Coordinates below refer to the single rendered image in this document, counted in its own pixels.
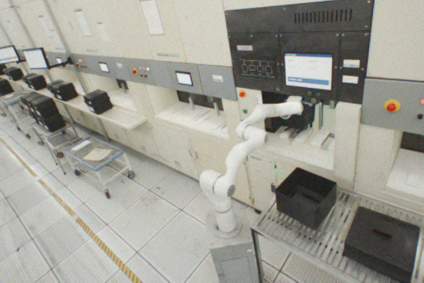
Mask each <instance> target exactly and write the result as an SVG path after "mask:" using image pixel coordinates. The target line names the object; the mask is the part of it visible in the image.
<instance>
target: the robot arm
mask: <svg viewBox="0 0 424 283"><path fill-rule="evenodd" d="M303 100H305V98H304V97H303V96H295V95H292V96H289V97H288V100H287V102H286V103H283V104H262V105H258V106H256V108H255V109H254V111H253V112H252V113H251V114H250V116H249V117H248V118H247V119H246V120H244V121H243V122H241V123H240V124H239V125H238V127H236V129H235V133H236V135H237V137H238V138H240V139H243V140H246V141H245V142H242V143H239V144H236V145H234V147H233V148H232V149H231V151H230V153H229V154H228V156H227V158H226V161H225V164H226V167H227V173H226V174H225V175H222V174H220V173H218V172H216V171H213V170H206V171H204V172H202V173H201V175H200V177H199V185H200V187H201V189H202V190H203V193H205V194H206V196H207V197H208V199H209V200H210V201H211V203H212V205H213V209H214V212H215V218H216V219H215V220H214V222H213V231H214V233H215V234H216V236H218V237H221V238H224V239H228V238H231V237H234V236H236V235H238V234H239V233H240V230H241V229H242V221H241V219H240V217H239V216H238V215H235V214H234V211H233V205H232V201H231V196H232V195H233V194H234V192H235V188H236V187H237V176H238V172H239V169H240V166H241V164H242V163H243V161H244V159H245V158H246V157H247V156H248V155H249V154H250V153H251V152H254V151H255V150H258V149H259V148H262V147H263V146H264V145H265V144H266V142H267V140H268V135H267V133H266V131H265V130H263V129H260V128H257V127H252V126H254V125H256V124H258V123H260V122H261V121H263V120H265V118H266V117H276V116H280V117H282V118H284V119H288V118H289V117H290V116H291V115H292V114H294V113H301V112H302V111H303V105H302V101H303Z"/></svg>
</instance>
